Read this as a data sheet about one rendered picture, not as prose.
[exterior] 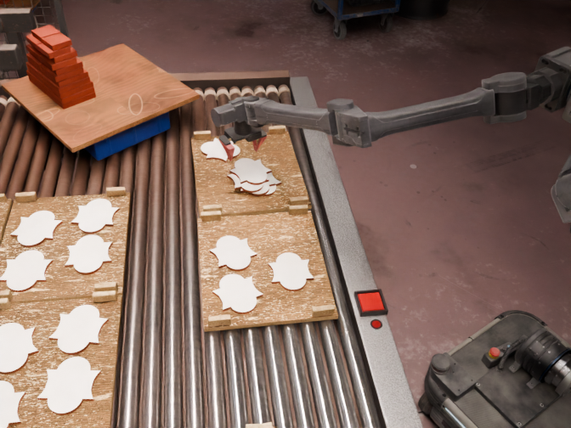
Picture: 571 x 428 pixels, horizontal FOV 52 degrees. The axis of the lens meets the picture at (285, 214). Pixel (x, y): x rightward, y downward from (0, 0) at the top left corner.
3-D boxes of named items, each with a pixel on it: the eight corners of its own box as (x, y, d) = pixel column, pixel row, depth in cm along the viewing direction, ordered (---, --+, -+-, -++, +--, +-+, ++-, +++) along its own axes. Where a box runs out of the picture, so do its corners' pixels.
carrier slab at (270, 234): (310, 213, 184) (310, 210, 183) (337, 318, 155) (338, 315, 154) (197, 222, 180) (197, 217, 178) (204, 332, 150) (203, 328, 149)
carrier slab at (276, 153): (287, 134, 215) (287, 130, 214) (311, 209, 186) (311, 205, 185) (190, 141, 210) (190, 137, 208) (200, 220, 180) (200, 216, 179)
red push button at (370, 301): (378, 295, 162) (379, 291, 161) (383, 312, 158) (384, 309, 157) (357, 296, 161) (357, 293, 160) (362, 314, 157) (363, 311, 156)
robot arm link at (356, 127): (349, 158, 137) (343, 116, 133) (337, 142, 149) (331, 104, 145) (533, 117, 139) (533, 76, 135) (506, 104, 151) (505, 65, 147)
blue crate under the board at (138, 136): (126, 94, 230) (122, 71, 224) (172, 128, 215) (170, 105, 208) (53, 123, 214) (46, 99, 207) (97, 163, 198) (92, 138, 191)
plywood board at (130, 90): (123, 47, 237) (122, 42, 236) (199, 98, 212) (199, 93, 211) (2, 88, 211) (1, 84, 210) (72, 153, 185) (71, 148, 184)
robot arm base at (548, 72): (556, 111, 146) (574, 68, 138) (536, 121, 142) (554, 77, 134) (528, 96, 151) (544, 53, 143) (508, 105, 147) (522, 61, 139)
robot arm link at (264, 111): (364, 141, 147) (358, 98, 143) (348, 149, 144) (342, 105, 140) (261, 124, 179) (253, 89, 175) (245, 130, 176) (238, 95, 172)
